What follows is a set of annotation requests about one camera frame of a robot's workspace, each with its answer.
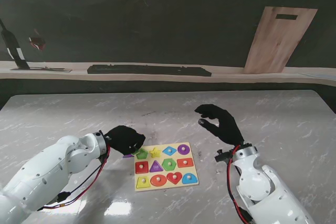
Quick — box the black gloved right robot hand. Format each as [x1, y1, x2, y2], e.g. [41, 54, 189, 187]
[194, 104, 245, 146]

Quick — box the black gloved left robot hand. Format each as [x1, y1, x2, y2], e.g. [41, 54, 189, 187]
[104, 125, 146, 156]

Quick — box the green pentagon puzzle piece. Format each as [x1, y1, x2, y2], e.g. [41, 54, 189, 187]
[132, 147, 149, 160]

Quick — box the red square puzzle piece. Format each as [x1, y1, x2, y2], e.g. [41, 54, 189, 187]
[135, 161, 150, 174]

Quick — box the wooden shape puzzle board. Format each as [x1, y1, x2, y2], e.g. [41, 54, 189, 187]
[134, 142, 200, 193]

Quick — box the yellow trapezoid puzzle piece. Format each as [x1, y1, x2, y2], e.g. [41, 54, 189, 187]
[135, 176, 151, 189]

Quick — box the blue diamond puzzle piece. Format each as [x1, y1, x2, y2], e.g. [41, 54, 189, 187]
[162, 145, 177, 156]

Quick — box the purple circle puzzle piece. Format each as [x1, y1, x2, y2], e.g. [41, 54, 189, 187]
[177, 143, 191, 156]

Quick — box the green hexagon puzzle piece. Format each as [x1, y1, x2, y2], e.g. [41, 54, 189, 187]
[162, 158, 177, 172]

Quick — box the orange rectangle puzzle piece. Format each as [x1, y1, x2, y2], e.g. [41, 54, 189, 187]
[177, 157, 195, 168]

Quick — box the blue semicircle puzzle piece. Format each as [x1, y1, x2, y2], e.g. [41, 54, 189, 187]
[182, 173, 199, 185]

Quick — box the red heart puzzle piece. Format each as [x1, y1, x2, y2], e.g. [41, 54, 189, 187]
[166, 171, 183, 185]

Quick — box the wooden cutting board with slot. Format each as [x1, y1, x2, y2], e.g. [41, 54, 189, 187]
[241, 6, 318, 74]

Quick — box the light wooden shelf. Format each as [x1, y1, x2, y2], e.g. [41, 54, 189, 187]
[0, 60, 336, 87]

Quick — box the black keyboard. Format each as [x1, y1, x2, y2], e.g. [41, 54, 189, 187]
[87, 64, 212, 77]

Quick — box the flat thin tray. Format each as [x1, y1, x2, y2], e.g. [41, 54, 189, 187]
[10, 66, 72, 73]

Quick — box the pale blue flat sheet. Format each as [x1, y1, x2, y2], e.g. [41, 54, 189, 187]
[299, 72, 336, 80]

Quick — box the red and black object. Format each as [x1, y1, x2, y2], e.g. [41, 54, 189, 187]
[27, 36, 47, 51]

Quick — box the black bottle-shaped stand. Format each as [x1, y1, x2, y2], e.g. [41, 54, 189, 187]
[0, 18, 30, 70]

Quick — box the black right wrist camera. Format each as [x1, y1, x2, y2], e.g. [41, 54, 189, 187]
[214, 149, 234, 163]

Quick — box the red left arm cable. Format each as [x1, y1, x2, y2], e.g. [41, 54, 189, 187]
[38, 145, 112, 211]

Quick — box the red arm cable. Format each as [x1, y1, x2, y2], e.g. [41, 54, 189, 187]
[226, 145, 253, 224]
[38, 145, 112, 211]

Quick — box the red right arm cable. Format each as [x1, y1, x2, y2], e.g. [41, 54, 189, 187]
[226, 145, 253, 224]

